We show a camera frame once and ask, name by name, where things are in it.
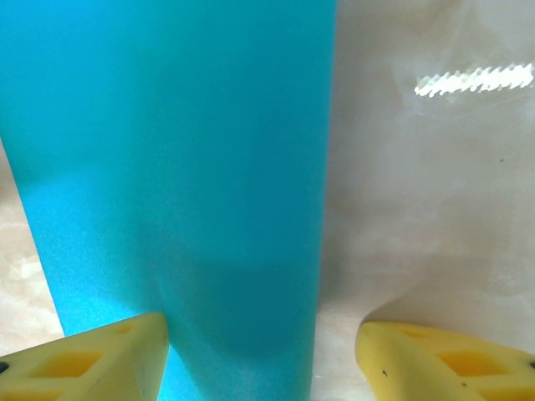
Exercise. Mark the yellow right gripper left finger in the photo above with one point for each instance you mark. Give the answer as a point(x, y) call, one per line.
point(138, 367)

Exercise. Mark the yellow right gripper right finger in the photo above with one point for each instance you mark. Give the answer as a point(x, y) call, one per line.
point(401, 367)

